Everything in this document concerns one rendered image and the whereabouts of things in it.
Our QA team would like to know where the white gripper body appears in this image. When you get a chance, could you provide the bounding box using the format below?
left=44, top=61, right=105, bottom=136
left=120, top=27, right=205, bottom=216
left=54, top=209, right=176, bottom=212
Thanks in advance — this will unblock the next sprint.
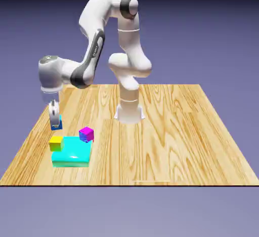
left=48, top=99, right=61, bottom=126

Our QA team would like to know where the small blue cube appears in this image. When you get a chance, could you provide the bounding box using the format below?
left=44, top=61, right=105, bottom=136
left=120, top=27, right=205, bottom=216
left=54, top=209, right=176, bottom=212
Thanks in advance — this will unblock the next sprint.
left=51, top=114, right=63, bottom=131

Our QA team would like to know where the small yellow cube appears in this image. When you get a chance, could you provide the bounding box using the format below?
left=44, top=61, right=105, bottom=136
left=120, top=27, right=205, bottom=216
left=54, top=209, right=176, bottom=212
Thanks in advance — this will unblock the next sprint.
left=49, top=135, right=65, bottom=152

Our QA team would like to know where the small magenta cube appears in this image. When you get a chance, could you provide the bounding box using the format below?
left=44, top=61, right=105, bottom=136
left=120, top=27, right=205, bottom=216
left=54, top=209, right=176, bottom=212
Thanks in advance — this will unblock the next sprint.
left=78, top=126, right=95, bottom=143

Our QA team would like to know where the large cyan box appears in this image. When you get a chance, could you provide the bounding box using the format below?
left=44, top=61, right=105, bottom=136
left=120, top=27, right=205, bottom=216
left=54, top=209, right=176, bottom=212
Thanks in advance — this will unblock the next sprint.
left=51, top=136, right=93, bottom=168

